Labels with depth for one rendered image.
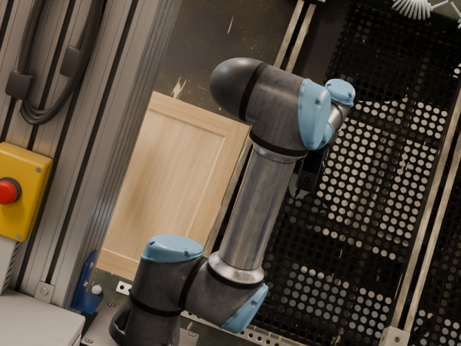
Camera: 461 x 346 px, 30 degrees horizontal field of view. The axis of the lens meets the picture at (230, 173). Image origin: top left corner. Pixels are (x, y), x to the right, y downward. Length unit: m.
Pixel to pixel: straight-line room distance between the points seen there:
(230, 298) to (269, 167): 0.28
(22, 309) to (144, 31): 0.47
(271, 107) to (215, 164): 1.03
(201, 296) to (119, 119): 0.51
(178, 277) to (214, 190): 0.84
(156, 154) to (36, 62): 1.24
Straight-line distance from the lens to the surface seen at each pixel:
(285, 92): 1.55
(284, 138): 1.55
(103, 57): 1.33
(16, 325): 1.36
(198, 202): 2.52
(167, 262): 1.73
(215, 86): 1.60
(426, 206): 2.58
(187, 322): 2.42
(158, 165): 2.55
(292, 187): 2.21
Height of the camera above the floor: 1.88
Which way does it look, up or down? 15 degrees down
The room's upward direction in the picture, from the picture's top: 20 degrees clockwise
